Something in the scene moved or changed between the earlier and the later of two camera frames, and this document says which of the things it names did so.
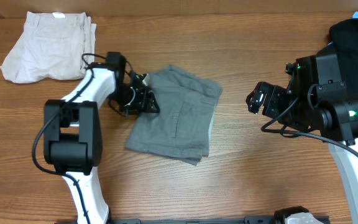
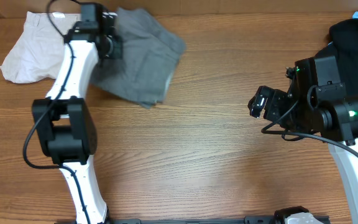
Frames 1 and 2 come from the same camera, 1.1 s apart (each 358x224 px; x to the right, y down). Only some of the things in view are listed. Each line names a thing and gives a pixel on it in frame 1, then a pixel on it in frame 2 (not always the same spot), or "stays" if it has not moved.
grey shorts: (183, 128) -> (150, 51)
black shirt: (357, 51) stays
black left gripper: (137, 109) -> (117, 51)
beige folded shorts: (51, 46) stays
